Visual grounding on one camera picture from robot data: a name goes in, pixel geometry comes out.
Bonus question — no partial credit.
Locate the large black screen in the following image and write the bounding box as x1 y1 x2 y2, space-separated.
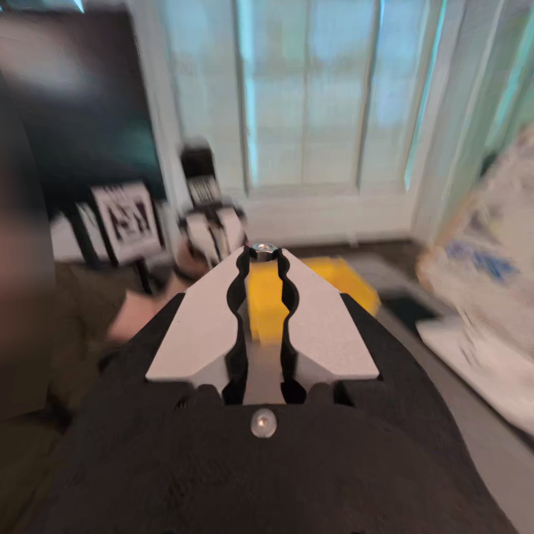
25 8 167 226

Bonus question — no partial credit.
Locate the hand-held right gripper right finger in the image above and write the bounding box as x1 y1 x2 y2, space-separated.
276 247 381 404

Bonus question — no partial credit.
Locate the yellow plastic bin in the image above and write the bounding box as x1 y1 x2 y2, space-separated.
245 256 381 346

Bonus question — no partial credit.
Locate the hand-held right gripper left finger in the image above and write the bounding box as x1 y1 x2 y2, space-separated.
145 245 252 404

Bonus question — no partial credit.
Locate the person's left hand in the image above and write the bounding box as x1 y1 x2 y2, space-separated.
174 240 217 281

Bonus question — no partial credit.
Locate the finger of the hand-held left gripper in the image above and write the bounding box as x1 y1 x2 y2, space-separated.
184 212 215 263
216 206 248 256

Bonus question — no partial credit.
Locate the large grid window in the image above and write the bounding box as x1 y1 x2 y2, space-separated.
167 0 534 201

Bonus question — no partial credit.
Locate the steel hex nut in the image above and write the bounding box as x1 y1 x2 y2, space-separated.
249 242 279 263

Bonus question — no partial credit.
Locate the instruction sheet board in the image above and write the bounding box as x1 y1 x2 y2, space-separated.
417 125 534 351

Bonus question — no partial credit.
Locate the person's left forearm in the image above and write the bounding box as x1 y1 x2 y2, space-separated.
106 273 192 345

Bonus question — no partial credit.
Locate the olive green shirt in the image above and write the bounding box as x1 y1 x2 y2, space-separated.
52 263 138 376

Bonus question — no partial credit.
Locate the framed marker sign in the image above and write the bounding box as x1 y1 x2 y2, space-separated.
89 181 166 266

